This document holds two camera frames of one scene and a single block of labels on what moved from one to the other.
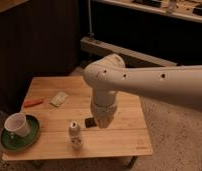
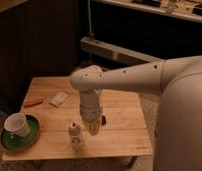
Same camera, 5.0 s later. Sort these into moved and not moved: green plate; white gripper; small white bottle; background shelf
Moved: white gripper
Not moved: green plate; small white bottle; background shelf
